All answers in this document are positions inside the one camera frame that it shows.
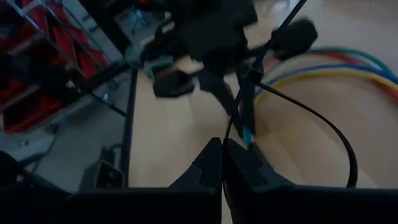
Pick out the small black electronics box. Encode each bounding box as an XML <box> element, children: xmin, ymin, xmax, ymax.
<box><xmin>78</xmin><ymin>145</ymin><xmax>126</xmax><ymax>191</ymax></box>

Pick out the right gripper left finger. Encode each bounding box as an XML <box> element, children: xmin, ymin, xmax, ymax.
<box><xmin>67</xmin><ymin>136</ymin><xmax>223</xmax><ymax>224</ymax></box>

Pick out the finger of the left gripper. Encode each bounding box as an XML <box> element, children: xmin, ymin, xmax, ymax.
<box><xmin>238</xmin><ymin>72</ymin><xmax>257</xmax><ymax>135</ymax></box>
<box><xmin>198</xmin><ymin>72</ymin><xmax>247</xmax><ymax>138</ymax></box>

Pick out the red bin shelf rack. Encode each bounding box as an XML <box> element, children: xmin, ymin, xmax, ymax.
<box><xmin>0</xmin><ymin>0</ymin><xmax>109</xmax><ymax>135</ymax></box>

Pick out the grey green glove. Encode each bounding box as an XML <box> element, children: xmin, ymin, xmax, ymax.
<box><xmin>123</xmin><ymin>42</ymin><xmax>175</xmax><ymax>78</ymax></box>

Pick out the black aluminium table frame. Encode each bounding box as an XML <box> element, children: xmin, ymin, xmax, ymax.
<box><xmin>77</xmin><ymin>58</ymin><xmax>140</xmax><ymax>189</ymax></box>

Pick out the green cable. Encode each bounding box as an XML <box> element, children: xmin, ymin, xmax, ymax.
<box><xmin>306</xmin><ymin>45</ymin><xmax>393</xmax><ymax>75</ymax></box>

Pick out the black zip tie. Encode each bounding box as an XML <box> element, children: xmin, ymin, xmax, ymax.
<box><xmin>222</xmin><ymin>0</ymin><xmax>359</xmax><ymax>189</ymax></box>

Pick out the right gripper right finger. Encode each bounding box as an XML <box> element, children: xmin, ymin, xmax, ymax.
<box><xmin>223</xmin><ymin>138</ymin><xmax>398</xmax><ymax>224</ymax></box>

